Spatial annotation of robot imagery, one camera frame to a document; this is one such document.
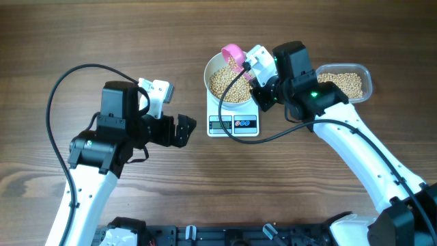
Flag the pink plastic measuring scoop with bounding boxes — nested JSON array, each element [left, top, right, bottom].
[[221, 44, 246, 74]]

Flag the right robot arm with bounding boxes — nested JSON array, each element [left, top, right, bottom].
[[246, 41, 436, 245]]

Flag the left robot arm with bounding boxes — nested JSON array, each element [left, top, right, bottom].
[[46, 78, 197, 245]]

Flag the soybeans in white bowl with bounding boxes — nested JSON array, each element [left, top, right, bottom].
[[209, 57, 252, 103]]

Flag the white digital kitchen scale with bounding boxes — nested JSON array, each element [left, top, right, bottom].
[[207, 92, 259, 137]]

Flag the white bowl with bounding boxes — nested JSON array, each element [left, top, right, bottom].
[[204, 53, 255, 95]]

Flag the pile of soybeans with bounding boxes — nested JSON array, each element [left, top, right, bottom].
[[318, 73, 363, 98]]

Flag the clear plastic container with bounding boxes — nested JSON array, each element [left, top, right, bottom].
[[316, 64, 373, 104]]

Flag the right black camera cable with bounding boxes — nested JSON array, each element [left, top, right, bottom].
[[217, 61, 437, 240]]

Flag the black camera cable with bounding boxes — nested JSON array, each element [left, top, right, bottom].
[[217, 61, 437, 240], [45, 63, 151, 246]]

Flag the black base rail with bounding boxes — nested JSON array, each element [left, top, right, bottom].
[[91, 223, 335, 246]]

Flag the left black camera cable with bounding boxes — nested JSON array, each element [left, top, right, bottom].
[[45, 63, 151, 246]]

